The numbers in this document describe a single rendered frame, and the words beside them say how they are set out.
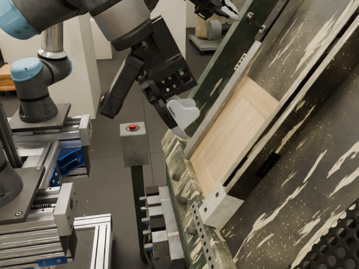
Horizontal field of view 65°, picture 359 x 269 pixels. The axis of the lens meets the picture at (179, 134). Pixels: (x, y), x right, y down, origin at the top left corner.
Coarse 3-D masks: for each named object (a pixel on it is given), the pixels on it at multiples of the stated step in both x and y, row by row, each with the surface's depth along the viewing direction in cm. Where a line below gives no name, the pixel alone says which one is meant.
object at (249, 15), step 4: (252, 12) 90; (248, 16) 89; (252, 16) 89; (248, 20) 89; (252, 20) 89; (248, 24) 91; (256, 24) 94; (260, 28) 97; (264, 28) 97; (260, 32) 98
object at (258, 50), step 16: (288, 16) 95; (272, 32) 97; (256, 48) 100; (240, 64) 106; (256, 64) 102; (240, 80) 104; (224, 96) 107; (208, 112) 114; (208, 128) 112; (192, 144) 116
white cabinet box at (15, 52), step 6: (0, 36) 431; (6, 36) 433; (6, 42) 437; (12, 42) 438; (18, 42) 439; (6, 48) 441; (12, 48) 442; (18, 48) 444; (6, 54) 445; (12, 54) 447; (18, 54) 448; (24, 54) 450; (12, 60) 451
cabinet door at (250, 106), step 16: (240, 96) 102; (256, 96) 93; (224, 112) 107; (240, 112) 98; (256, 112) 91; (224, 128) 104; (240, 128) 95; (256, 128) 88; (208, 144) 109; (224, 144) 100; (240, 144) 92; (192, 160) 115; (208, 160) 105; (224, 160) 96; (208, 176) 101; (208, 192) 97
